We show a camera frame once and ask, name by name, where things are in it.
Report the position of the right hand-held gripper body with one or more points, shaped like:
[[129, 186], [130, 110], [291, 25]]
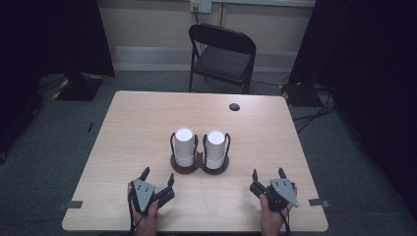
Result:
[[283, 191]]

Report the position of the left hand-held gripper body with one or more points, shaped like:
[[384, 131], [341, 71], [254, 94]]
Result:
[[143, 194]]

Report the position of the dark brown double cup holder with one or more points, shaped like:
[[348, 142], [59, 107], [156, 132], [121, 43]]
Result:
[[198, 167]]

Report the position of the stack of white paper cups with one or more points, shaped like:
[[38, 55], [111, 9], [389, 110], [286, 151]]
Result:
[[184, 147], [215, 150]]

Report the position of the person's left hand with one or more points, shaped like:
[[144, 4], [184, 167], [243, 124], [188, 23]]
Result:
[[147, 219]]

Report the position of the person's right hand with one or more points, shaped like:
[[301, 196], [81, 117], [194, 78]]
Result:
[[272, 219]]

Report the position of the grey tape strip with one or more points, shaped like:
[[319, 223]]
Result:
[[318, 203], [70, 205]]

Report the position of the small black floor marker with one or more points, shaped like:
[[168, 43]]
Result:
[[90, 127]]

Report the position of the black table grommet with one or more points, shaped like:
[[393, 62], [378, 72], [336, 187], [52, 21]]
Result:
[[234, 106]]

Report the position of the black stand base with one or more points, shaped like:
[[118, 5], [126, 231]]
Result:
[[78, 88], [300, 95]]

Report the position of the black folding chair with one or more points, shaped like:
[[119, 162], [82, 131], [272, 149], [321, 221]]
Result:
[[224, 60]]

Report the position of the black curtain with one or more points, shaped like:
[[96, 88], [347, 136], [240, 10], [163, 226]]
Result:
[[370, 82]]

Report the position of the white wall socket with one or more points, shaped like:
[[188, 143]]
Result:
[[201, 6]]

